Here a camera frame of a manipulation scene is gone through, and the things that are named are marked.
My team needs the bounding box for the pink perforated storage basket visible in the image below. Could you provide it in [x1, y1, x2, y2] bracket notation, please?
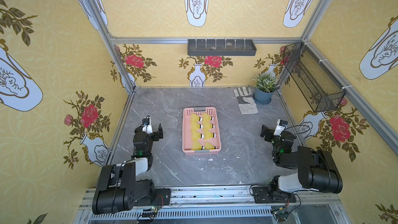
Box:
[182, 107, 221, 155]

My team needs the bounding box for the yellow shuttlecock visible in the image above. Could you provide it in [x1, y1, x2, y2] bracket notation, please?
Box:
[202, 121, 215, 131]
[191, 140, 203, 150]
[202, 113, 214, 122]
[191, 131, 204, 141]
[203, 130, 217, 140]
[204, 142, 216, 150]
[190, 122, 203, 131]
[191, 114, 203, 123]

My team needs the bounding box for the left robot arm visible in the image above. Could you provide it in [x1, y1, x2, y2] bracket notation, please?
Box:
[92, 125, 163, 215]

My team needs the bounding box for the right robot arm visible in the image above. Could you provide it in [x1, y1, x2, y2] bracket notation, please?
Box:
[260, 124, 343, 202]

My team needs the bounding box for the grey white work glove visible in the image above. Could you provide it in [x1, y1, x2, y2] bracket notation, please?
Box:
[233, 86, 259, 115]

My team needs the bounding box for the green plant in blue pot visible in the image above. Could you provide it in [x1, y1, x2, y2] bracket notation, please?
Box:
[254, 73, 277, 105]

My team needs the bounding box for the small circuit board left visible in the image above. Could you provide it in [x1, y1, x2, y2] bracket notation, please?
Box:
[141, 207, 158, 219]

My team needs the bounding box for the small circuit board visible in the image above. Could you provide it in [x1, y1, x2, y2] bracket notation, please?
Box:
[141, 207, 158, 219]
[271, 207, 289, 223]

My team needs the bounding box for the small circuit board right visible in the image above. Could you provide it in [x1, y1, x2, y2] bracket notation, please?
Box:
[271, 207, 289, 223]

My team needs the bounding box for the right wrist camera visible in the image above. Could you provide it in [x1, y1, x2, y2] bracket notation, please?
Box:
[274, 119, 288, 136]

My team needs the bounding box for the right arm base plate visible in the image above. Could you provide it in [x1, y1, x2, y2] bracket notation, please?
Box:
[249, 176, 296, 205]

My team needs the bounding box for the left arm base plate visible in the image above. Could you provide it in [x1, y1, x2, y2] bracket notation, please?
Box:
[133, 188, 171, 206]

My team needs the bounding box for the black wire mesh basket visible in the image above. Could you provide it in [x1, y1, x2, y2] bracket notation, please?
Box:
[282, 43, 346, 112]

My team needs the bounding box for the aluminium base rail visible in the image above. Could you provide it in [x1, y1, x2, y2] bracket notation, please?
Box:
[73, 185, 351, 224]

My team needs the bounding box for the grey wall shelf tray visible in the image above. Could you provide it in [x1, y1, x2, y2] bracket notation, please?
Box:
[187, 38, 257, 57]

